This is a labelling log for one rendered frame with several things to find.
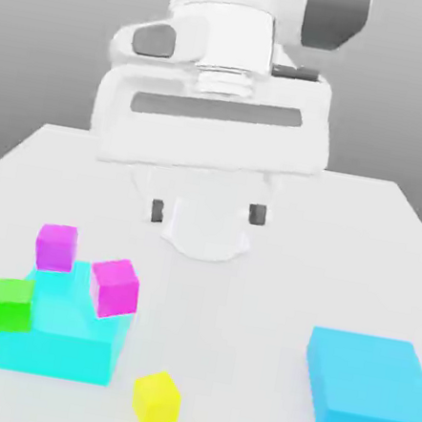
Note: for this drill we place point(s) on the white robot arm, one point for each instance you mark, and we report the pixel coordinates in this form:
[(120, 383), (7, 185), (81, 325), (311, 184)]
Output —
[(225, 31)]

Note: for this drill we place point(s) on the large cyan box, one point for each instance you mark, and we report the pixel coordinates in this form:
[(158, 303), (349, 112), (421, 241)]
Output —
[(57, 344)]

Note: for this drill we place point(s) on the small green cube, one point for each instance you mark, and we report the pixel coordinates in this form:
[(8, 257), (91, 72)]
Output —
[(11, 305)]

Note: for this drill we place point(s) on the small magenta cube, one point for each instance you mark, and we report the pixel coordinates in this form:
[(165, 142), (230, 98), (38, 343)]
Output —
[(114, 289), (56, 247)]

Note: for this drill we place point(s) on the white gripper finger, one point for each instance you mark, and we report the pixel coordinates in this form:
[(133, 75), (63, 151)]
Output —
[(263, 200), (151, 193)]

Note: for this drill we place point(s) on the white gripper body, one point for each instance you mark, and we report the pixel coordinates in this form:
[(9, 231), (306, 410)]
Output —
[(214, 142)]

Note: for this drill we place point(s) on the small yellow cube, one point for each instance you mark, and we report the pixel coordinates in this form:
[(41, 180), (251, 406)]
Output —
[(156, 401)]

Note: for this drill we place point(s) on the large light blue box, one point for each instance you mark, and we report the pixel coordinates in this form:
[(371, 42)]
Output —
[(368, 384)]

